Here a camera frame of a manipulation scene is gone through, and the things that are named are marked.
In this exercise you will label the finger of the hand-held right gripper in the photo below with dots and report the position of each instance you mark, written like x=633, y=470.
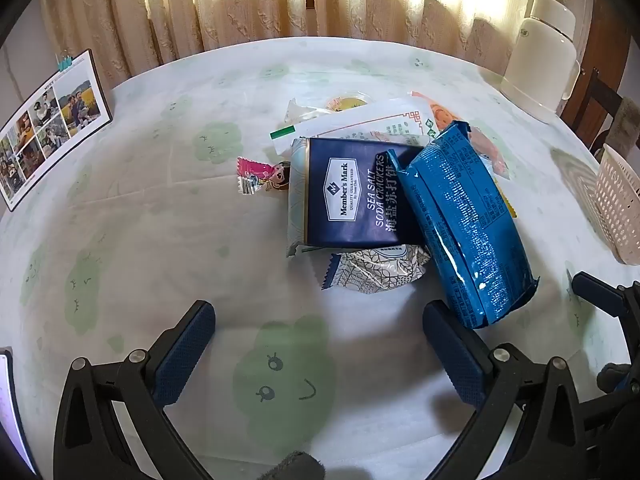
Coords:
x=595, y=287

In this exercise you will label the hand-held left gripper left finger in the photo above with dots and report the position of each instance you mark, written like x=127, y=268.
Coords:
x=185, y=355

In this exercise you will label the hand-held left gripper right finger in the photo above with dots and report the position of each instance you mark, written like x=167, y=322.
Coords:
x=452, y=355

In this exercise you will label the white plastic basket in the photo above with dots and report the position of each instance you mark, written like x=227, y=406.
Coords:
x=615, y=205

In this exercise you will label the white patterned snack packet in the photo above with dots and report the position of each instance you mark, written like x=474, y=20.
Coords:
x=380, y=270

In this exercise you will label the blue biscuit packet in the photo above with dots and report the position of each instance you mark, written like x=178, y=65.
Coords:
x=460, y=220

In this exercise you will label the dark blue cracker packet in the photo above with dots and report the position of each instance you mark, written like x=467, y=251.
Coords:
x=350, y=195

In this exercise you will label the pink candy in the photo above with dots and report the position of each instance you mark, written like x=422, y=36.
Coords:
x=252, y=172

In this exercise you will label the doll print candy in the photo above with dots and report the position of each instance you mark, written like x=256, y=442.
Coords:
x=278, y=176

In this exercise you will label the orange snack packet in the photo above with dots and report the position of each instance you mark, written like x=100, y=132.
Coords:
x=442, y=115

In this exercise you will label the large white green-striped packet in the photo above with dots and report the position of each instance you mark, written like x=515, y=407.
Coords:
x=380, y=125

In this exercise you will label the yellow jelly cup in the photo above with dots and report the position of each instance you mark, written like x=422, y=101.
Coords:
x=347, y=102

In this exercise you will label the person's right hand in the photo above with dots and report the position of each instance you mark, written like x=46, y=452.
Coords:
x=614, y=377

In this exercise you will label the person's left hand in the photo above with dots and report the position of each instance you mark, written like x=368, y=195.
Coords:
x=297, y=467

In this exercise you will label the white green-print tablecloth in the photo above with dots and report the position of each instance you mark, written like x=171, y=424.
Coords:
x=150, y=240

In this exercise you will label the grey fuzzy chair cover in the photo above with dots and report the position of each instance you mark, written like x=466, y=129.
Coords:
x=627, y=120

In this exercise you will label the dark wooden chair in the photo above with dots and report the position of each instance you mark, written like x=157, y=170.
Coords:
x=597, y=95

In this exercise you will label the white thermos jug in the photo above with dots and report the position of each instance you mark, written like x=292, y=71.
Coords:
x=540, y=60

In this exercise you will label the brown wooden door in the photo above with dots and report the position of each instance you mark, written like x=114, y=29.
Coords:
x=605, y=35

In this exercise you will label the photo desk calendar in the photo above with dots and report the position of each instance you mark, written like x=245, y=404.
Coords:
x=45, y=125

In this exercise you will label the teal binder clip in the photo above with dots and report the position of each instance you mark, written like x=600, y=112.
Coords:
x=65, y=62

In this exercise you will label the beige lace curtain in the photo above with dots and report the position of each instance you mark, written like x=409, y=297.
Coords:
x=200, y=5

